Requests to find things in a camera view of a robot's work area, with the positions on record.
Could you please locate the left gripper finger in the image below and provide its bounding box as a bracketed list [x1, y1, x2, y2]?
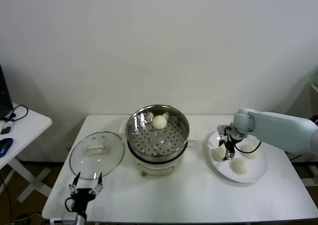
[89, 172, 104, 195]
[69, 171, 81, 194]

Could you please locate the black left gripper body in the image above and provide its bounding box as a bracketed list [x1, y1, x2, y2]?
[70, 188, 96, 217]

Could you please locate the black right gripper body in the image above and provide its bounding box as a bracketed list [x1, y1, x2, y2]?
[225, 127, 245, 149]

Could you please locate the white steamed baozi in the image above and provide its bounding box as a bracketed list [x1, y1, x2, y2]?
[211, 148, 226, 162]
[231, 158, 250, 175]
[240, 145, 261, 159]
[152, 115, 167, 131]

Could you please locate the round glass pot lid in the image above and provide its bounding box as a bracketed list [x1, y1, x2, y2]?
[69, 131, 125, 181]

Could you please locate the stainless steel steamer basket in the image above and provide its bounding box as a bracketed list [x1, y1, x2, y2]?
[119, 104, 198, 162]

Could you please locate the round white plate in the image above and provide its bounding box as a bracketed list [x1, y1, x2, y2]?
[203, 129, 269, 184]

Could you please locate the cream electric cooker base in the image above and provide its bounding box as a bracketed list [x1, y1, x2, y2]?
[127, 139, 195, 178]

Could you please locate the white folding side table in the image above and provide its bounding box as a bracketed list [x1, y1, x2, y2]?
[0, 102, 53, 203]

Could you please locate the blue computer mouse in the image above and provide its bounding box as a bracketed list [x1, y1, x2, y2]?
[0, 137, 13, 157]

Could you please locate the dark laptop screen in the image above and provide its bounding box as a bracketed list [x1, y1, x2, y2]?
[0, 65, 13, 119]

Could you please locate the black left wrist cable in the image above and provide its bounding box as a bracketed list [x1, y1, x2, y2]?
[64, 197, 75, 212]

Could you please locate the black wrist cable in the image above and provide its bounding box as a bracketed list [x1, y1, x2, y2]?
[235, 135, 262, 155]
[64, 197, 75, 212]

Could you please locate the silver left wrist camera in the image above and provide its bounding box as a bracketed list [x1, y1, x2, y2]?
[49, 211, 79, 225]

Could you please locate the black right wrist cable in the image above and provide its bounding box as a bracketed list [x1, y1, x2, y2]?
[235, 135, 262, 155]

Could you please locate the thin black cable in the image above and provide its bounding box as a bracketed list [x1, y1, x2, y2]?
[287, 153, 309, 162]

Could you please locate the black floor cable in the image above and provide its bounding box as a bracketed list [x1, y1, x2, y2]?
[0, 176, 12, 222]

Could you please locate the black looped cable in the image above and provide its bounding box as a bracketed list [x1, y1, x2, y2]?
[4, 104, 29, 123]

